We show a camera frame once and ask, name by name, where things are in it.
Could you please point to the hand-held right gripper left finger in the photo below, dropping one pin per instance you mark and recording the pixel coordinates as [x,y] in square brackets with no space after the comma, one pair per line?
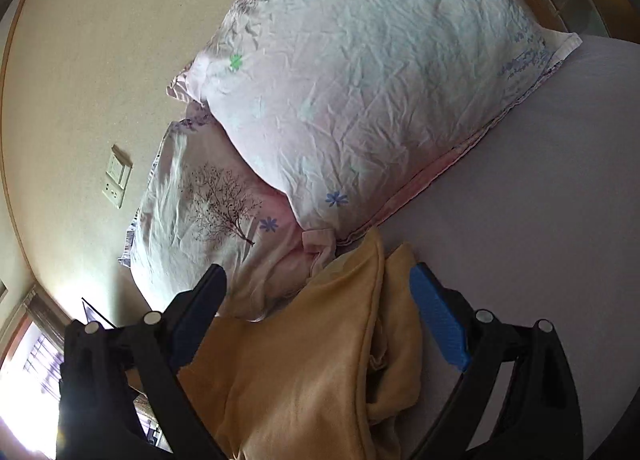
[192,325]

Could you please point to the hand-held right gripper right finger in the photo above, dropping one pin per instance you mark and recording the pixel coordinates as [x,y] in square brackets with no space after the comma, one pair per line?
[440,325]

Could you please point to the yellow small garment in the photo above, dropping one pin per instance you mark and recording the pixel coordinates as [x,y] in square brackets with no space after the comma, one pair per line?
[300,365]

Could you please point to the tree print pink pillow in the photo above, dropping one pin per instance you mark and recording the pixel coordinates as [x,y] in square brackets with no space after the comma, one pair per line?
[220,220]

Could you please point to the grey bed sheet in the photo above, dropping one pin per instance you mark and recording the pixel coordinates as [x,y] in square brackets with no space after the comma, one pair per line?
[525,240]

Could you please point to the window with curtain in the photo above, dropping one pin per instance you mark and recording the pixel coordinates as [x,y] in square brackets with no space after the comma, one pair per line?
[30,370]

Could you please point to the floral white pillow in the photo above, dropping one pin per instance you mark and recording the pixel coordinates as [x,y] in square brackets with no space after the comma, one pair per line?
[370,90]

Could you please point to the white wall switch socket panel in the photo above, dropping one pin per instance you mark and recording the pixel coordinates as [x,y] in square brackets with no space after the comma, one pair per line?
[116,176]

